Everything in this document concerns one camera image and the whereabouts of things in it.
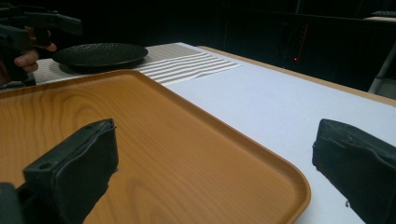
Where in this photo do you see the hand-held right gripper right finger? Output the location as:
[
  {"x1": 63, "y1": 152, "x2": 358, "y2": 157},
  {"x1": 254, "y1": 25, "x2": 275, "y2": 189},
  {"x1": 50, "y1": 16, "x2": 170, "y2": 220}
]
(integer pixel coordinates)
[{"x1": 312, "y1": 118, "x2": 396, "y2": 224}]

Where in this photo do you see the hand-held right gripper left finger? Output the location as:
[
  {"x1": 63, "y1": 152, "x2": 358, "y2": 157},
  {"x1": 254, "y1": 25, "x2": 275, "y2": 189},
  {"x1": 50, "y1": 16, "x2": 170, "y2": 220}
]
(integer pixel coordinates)
[{"x1": 22, "y1": 118, "x2": 120, "y2": 224}]

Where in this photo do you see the black textured plate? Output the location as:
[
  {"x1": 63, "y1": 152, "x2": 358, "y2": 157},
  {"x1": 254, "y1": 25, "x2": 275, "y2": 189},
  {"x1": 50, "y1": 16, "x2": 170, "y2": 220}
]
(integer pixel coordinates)
[{"x1": 51, "y1": 42, "x2": 149, "y2": 71}]

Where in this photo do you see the metal stand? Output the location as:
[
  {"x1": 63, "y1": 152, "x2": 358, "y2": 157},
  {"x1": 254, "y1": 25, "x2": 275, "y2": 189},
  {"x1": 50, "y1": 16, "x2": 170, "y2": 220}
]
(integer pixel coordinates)
[{"x1": 367, "y1": 40, "x2": 396, "y2": 100}]

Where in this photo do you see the wooden tray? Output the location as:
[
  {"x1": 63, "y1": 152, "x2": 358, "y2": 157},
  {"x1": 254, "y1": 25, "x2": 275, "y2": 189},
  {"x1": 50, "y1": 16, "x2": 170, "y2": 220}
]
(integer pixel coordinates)
[{"x1": 0, "y1": 69, "x2": 312, "y2": 224}]

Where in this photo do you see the striped beige placemat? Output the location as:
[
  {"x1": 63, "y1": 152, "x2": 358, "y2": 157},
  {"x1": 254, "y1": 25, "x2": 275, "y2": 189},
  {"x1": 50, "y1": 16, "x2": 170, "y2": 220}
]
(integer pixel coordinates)
[{"x1": 32, "y1": 42, "x2": 243, "y2": 88}]

